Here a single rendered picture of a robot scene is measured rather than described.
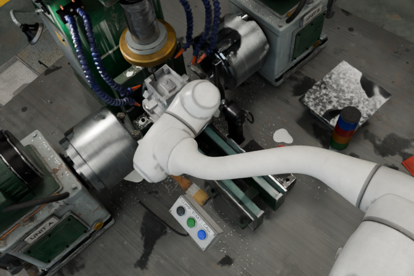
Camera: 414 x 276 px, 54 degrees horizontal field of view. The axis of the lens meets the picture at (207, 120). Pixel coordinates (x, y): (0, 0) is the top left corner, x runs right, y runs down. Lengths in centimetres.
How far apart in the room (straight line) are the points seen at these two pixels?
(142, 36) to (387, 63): 115
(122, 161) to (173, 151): 44
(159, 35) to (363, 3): 229
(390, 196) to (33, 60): 227
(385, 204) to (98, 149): 88
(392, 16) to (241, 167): 254
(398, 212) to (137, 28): 82
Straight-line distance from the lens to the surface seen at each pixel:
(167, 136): 99
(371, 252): 79
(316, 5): 165
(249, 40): 153
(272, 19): 157
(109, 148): 136
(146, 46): 127
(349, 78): 174
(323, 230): 158
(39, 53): 273
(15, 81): 272
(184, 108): 102
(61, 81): 203
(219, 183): 147
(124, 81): 148
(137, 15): 118
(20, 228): 135
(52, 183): 134
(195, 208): 129
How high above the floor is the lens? 230
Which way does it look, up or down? 60 degrees down
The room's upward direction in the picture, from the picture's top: 10 degrees counter-clockwise
